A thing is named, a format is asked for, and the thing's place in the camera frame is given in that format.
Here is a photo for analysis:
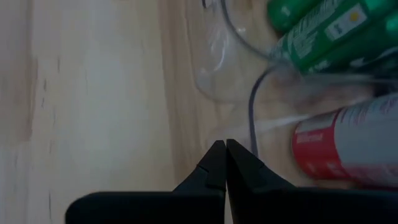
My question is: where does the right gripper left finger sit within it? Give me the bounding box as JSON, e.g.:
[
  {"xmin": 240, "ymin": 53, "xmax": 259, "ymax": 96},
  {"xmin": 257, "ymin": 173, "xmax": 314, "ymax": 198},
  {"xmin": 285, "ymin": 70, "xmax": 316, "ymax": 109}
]
[{"xmin": 64, "ymin": 139, "xmax": 227, "ymax": 224}]

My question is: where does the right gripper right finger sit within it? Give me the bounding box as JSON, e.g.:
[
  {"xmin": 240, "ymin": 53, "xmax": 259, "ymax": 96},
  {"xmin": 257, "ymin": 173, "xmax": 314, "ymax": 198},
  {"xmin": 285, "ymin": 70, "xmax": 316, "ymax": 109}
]
[{"xmin": 226, "ymin": 138, "xmax": 398, "ymax": 224}]

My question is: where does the red white Spindrift can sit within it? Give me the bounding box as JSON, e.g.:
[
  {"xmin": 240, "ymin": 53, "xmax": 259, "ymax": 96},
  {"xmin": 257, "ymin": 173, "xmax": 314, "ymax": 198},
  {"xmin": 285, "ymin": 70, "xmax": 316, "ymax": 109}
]
[{"xmin": 291, "ymin": 92, "xmax": 398, "ymax": 189}]

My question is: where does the clear plastic bin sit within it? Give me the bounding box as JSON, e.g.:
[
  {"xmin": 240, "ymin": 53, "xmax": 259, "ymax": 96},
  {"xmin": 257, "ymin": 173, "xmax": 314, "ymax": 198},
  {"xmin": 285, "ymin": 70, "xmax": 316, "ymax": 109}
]
[
  {"xmin": 194, "ymin": 0, "xmax": 398, "ymax": 105},
  {"xmin": 248, "ymin": 63, "xmax": 398, "ymax": 190}
]

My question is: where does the green Sprite can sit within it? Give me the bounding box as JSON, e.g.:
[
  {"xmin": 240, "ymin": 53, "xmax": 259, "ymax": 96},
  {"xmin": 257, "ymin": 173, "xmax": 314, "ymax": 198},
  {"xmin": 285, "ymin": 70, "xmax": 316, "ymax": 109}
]
[
  {"xmin": 266, "ymin": 0, "xmax": 324, "ymax": 34},
  {"xmin": 269, "ymin": 0, "xmax": 398, "ymax": 75}
]

